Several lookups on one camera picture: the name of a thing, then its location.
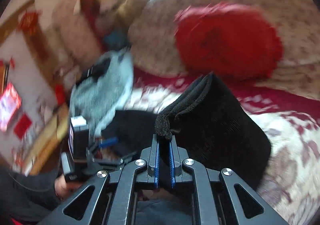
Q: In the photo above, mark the black pants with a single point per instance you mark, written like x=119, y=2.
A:
x=206, y=120

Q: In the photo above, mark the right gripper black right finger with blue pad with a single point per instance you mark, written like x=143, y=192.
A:
x=217, y=197

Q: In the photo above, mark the person's left hand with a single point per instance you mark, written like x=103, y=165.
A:
x=65, y=189

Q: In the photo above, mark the cream maroon fleece blanket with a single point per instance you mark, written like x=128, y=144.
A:
x=290, y=183

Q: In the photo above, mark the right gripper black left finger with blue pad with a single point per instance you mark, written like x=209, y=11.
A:
x=110, y=197

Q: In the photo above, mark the round red cushion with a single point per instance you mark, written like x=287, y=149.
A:
x=234, y=41

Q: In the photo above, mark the floral beige quilt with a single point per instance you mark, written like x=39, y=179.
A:
x=152, y=36

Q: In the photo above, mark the grey white fuzzy garment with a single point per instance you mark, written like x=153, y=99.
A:
x=102, y=89

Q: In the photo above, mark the wooden furniture with clutter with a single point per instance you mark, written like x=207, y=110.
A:
x=46, y=44

